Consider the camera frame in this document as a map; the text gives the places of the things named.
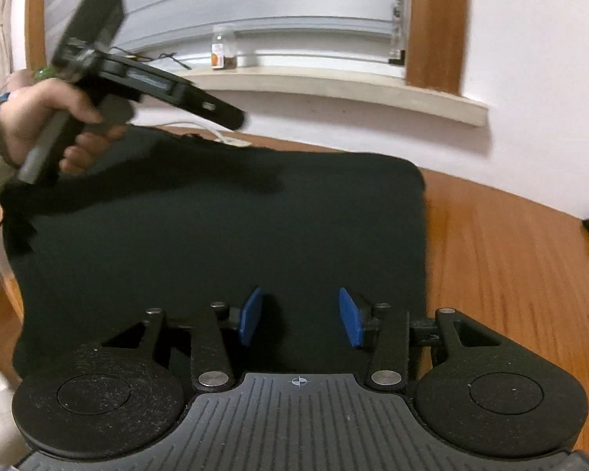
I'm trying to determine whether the shutter pull cord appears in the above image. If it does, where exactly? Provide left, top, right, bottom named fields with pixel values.
left=389, top=0, right=407, bottom=66

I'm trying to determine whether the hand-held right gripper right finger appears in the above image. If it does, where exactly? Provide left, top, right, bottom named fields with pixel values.
left=338, top=287, right=502, bottom=394

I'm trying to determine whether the glass jar with orange label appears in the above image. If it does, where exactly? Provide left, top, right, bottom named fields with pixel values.
left=211, top=24, right=237, bottom=70

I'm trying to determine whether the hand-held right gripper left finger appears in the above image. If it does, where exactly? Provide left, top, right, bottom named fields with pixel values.
left=99, top=287, right=265, bottom=393

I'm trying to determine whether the person's left hand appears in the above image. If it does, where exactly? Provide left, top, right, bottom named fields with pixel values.
left=0, top=78, right=128, bottom=176

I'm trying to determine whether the thin black cable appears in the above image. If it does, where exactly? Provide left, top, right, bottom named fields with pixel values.
left=110, top=46, right=193, bottom=70

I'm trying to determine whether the wooden window frame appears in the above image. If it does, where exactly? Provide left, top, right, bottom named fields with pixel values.
left=24, top=0, right=472, bottom=95

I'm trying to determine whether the black garment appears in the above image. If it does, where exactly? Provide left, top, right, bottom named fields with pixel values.
left=2, top=125, right=430, bottom=388

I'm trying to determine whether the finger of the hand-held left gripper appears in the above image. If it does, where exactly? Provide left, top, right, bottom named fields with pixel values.
left=179, top=83, right=247, bottom=131

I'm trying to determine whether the beige window sill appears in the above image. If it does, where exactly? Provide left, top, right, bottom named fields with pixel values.
left=142, top=66, right=489, bottom=128

